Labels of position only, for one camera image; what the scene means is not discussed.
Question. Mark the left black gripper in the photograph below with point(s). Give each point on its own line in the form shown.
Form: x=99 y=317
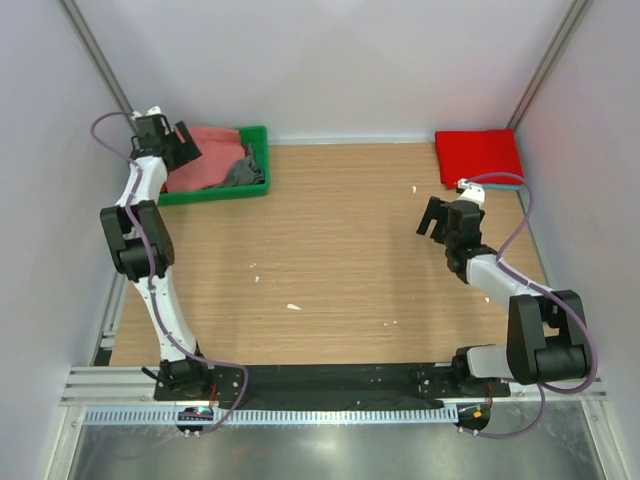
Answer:
x=190 y=151

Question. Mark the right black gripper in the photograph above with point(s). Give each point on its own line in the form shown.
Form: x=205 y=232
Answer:
x=439 y=210

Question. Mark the grey t shirt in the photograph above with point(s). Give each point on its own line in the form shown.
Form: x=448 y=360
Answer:
x=244 y=172

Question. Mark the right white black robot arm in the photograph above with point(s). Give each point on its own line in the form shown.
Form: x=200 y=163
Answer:
x=547 y=340

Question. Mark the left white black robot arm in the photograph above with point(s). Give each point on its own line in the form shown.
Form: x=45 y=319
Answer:
x=142 y=250

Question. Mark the pink folded t shirt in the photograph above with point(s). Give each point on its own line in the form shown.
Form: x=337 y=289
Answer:
x=220 y=149

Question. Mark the light blue folded t shirt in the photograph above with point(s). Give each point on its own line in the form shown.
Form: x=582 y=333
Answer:
x=500 y=186

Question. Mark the red folded t shirt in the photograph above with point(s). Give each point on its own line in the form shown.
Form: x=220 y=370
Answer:
x=468 y=154

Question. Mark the green plastic bin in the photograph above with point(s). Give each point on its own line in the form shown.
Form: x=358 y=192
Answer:
x=254 y=135

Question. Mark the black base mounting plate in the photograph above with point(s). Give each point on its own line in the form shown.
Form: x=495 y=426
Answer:
x=331 y=388

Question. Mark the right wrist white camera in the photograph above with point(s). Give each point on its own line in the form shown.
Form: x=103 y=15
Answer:
x=471 y=192

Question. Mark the wrist white camera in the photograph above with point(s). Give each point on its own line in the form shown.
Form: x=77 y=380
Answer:
x=471 y=192
x=156 y=110

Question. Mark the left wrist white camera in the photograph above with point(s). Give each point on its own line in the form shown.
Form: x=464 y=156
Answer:
x=156 y=110

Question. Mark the white slotted cable duct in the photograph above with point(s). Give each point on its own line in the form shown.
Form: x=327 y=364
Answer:
x=199 y=416

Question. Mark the aluminium frame rail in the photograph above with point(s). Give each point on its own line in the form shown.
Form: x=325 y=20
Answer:
x=107 y=386

